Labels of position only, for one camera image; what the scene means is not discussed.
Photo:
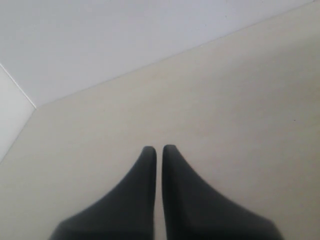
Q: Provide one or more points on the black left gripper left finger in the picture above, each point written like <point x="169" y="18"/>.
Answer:
<point x="125" y="213"/>

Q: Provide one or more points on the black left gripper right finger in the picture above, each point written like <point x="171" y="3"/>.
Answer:
<point x="193" y="210"/>

